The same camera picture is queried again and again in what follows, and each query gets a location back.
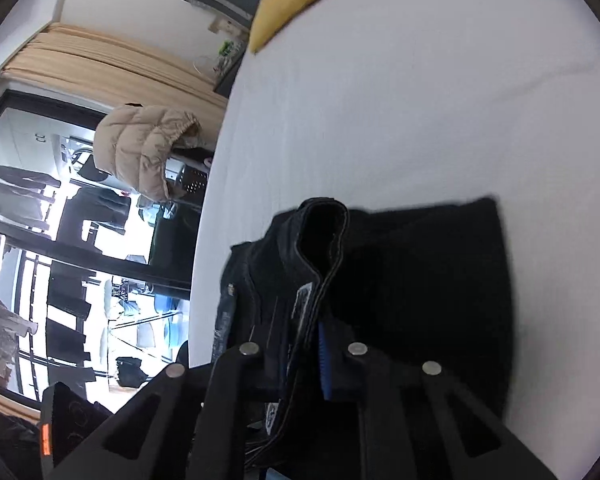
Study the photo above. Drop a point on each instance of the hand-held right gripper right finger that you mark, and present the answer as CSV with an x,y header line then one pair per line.
x,y
325,365

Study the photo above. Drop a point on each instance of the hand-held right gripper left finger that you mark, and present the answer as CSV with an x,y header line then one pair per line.
x,y
240,375

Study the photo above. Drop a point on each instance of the black denim pants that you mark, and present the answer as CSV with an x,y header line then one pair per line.
x,y
405,285

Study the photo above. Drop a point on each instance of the black metal chair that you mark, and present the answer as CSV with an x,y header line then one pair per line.
x,y
192,182

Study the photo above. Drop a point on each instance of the dark hanging clothes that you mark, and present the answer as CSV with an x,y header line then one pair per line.
x,y
20,185

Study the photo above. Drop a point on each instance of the beige down jacket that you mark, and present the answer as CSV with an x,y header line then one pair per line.
x,y
135,150

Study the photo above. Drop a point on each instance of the bed with white sheet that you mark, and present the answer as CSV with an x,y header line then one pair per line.
x,y
405,110

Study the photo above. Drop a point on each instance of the grey nightstand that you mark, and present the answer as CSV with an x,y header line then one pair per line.
x,y
228,84

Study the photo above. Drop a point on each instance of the glass balcony door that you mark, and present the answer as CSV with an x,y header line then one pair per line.
x,y
30,102

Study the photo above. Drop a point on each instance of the beige curtain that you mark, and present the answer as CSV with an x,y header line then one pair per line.
x,y
105,65

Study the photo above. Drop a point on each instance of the beige paper bag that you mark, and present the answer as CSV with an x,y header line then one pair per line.
x,y
227,24

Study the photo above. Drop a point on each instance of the yellow pillow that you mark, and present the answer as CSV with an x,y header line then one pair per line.
x,y
285,0

